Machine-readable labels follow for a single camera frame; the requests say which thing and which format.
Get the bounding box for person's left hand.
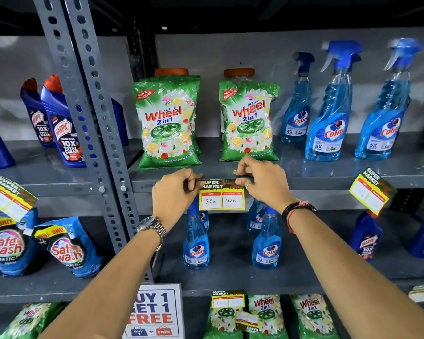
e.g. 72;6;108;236
151;168;204;231

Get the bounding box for person's right hand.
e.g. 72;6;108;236
233;155;298;213

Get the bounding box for person's right forearm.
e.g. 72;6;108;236
289;207;424;339

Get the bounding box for person's left forearm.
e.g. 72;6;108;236
39;226;164;339

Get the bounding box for blue glass cleaner refill bottle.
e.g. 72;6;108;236
183;204;210;270
198;205;210;230
251;206;282;269
246;199;268;233

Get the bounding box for black wrist band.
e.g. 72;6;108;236
282;202;306;224

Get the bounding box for silver metal wristwatch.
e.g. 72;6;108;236
137;216;167;252

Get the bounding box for blue glass cleaner spray bottle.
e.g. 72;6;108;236
281;52;316;144
305;40;364;162
354;37;423;160

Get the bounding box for grey metal shelf board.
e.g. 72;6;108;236
0;215;153;305
0;139;143;199
127;132;424;193
151;210;424;298

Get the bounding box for orange lid jar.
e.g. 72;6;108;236
223;68;256;82
154;68;190;77

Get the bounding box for white promotion sign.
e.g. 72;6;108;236
122;283;185;339

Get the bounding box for blue liquid detergent pouch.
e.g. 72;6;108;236
0;208;40;278
33;217;104;279

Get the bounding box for grey slotted metal upright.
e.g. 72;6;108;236
62;0;155;283
32;0;128;254

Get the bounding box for small yellow price label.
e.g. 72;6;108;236
235;310;259;332

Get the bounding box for red thread bracelet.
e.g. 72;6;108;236
286;199;317;234

